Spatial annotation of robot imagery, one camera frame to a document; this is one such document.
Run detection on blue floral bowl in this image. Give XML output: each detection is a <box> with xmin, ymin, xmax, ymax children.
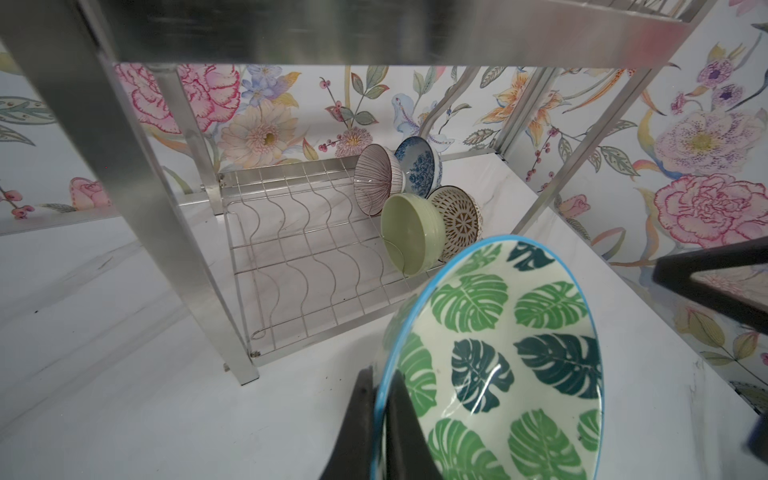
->
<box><xmin>394</xmin><ymin>136</ymin><xmax>443</xmax><ymax>198</ymax></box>

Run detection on light green bowl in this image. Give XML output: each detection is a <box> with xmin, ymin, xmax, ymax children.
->
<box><xmin>380</xmin><ymin>193</ymin><xmax>446</xmax><ymax>277</ymax></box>

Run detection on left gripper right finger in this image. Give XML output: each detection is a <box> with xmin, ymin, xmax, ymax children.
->
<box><xmin>383</xmin><ymin>370</ymin><xmax>443</xmax><ymax>480</ymax></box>

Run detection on purple ribbed bowl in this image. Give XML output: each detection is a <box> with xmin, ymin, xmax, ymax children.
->
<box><xmin>353</xmin><ymin>144</ymin><xmax>404</xmax><ymax>216</ymax></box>

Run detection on green leaf pattern bowl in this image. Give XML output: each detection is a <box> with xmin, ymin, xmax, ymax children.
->
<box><xmin>373</xmin><ymin>235</ymin><xmax>604</xmax><ymax>479</ymax></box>

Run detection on steel two-tier dish rack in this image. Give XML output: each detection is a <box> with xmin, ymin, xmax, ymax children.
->
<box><xmin>0</xmin><ymin>0</ymin><xmax>718</xmax><ymax>386</ymax></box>

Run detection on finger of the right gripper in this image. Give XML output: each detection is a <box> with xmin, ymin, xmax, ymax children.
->
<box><xmin>652</xmin><ymin>235</ymin><xmax>768</xmax><ymax>336</ymax></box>

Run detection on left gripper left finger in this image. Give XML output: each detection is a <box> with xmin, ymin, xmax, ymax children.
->
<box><xmin>320</xmin><ymin>367</ymin><xmax>376</xmax><ymax>480</ymax></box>

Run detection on brown white patterned bowl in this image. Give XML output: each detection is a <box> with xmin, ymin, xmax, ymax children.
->
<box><xmin>428</xmin><ymin>185</ymin><xmax>483</xmax><ymax>263</ymax></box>

